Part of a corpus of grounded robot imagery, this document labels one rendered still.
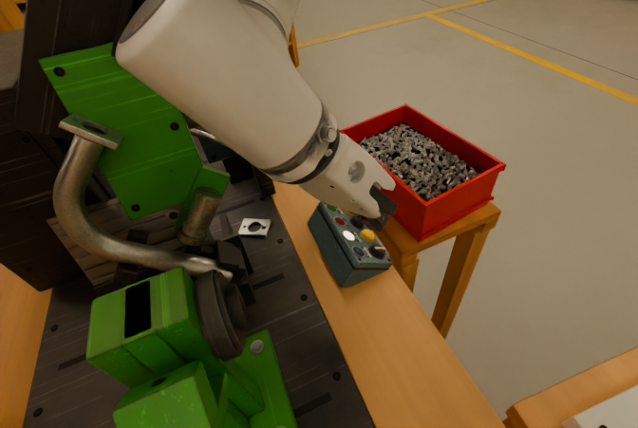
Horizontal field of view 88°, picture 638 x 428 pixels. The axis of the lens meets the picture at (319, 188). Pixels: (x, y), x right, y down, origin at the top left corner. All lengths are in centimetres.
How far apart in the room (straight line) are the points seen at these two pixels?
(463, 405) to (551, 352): 115
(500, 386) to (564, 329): 37
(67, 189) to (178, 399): 28
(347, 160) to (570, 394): 46
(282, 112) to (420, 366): 39
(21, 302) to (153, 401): 58
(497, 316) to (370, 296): 113
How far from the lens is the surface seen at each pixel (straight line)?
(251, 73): 23
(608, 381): 65
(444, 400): 51
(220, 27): 23
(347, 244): 53
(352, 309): 54
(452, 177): 78
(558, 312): 174
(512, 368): 156
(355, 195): 31
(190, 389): 27
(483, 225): 85
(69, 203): 48
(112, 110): 47
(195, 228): 48
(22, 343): 77
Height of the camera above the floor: 138
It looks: 43 degrees down
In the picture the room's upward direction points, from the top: 8 degrees counter-clockwise
